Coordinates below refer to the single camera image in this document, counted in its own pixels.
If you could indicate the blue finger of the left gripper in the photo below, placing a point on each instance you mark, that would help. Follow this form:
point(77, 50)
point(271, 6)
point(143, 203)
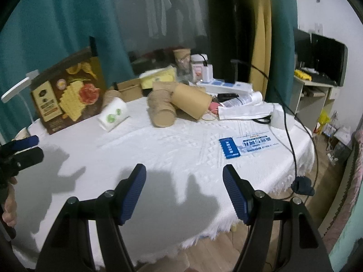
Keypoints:
point(24, 144)

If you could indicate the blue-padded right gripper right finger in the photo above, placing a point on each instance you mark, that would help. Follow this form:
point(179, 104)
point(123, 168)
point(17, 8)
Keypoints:
point(300, 246)

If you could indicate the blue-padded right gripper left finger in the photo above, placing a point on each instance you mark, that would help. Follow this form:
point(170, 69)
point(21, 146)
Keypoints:
point(68, 244)

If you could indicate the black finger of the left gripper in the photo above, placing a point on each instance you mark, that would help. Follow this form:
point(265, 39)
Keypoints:
point(11, 166)

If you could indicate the white paper cup green print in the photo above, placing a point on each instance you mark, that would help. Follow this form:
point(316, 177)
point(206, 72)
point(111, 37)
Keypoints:
point(113, 114)

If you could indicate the brown paper cup stack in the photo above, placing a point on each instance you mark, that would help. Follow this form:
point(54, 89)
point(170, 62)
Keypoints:
point(162, 111)

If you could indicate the large brown paper cup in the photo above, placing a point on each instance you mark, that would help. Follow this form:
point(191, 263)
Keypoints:
point(191, 100)

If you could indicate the upright brown paper cup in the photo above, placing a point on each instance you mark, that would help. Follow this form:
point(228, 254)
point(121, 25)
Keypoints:
point(182, 59)

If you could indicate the person's left hand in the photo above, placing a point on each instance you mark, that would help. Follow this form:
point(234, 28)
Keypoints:
point(9, 215)

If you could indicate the white desk lamp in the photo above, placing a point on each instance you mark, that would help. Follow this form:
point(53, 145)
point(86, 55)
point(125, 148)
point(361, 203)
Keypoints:
point(18, 88)

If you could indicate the brown cracker box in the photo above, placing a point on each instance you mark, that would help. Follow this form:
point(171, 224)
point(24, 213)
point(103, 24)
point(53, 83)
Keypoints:
point(70, 91)

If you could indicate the blue white card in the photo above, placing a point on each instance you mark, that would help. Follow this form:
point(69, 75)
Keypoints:
point(239, 146)

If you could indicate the white knitted tablecloth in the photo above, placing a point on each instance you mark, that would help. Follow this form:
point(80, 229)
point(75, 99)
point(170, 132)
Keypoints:
point(184, 197)

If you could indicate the small cardboard box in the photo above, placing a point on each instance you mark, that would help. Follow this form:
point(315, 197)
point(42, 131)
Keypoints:
point(129, 90)

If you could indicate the teal curtain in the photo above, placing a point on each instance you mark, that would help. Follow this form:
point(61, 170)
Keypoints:
point(40, 33)

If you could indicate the white papers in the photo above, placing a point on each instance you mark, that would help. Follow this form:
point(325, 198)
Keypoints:
point(248, 106)

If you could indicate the white desk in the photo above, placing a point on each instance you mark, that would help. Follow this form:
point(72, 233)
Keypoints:
point(309, 99)

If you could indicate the yellow tissue pack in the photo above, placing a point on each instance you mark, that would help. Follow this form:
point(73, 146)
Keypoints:
point(167, 74)

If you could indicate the white power strip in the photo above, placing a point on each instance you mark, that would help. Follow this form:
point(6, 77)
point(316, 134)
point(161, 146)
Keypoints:
point(219, 86)

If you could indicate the yellow curtain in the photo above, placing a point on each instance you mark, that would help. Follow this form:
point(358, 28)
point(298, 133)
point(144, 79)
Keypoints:
point(261, 55)

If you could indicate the black monitor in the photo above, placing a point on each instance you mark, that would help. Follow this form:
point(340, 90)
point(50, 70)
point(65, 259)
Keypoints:
point(322, 58)

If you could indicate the clear jar white lid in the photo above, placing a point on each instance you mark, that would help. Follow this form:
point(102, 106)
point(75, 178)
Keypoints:
point(198, 63)

